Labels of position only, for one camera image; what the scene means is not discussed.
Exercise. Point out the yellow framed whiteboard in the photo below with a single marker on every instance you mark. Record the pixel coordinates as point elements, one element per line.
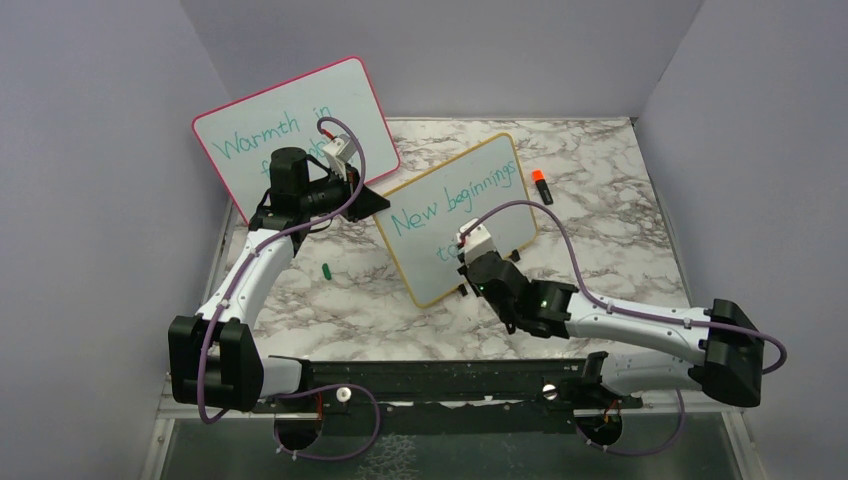
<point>427,212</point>

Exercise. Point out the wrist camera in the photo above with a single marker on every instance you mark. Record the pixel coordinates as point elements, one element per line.
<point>338,153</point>
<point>473,241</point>

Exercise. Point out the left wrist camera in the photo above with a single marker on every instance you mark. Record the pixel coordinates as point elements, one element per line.
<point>338,153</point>

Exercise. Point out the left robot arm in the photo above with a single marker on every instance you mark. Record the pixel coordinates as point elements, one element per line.
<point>245,298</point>

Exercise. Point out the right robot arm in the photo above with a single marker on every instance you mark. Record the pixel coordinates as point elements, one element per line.
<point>717,350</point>

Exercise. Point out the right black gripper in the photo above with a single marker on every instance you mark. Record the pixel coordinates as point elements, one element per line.
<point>464,269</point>

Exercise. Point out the pink framed whiteboard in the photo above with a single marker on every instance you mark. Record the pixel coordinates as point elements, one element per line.
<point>240,137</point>

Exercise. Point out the orange black highlighter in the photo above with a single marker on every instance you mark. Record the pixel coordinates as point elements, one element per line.
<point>542,187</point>

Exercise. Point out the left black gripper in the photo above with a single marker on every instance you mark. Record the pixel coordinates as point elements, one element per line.
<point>366,202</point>

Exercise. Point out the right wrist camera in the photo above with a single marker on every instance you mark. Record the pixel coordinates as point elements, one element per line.
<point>473,241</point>

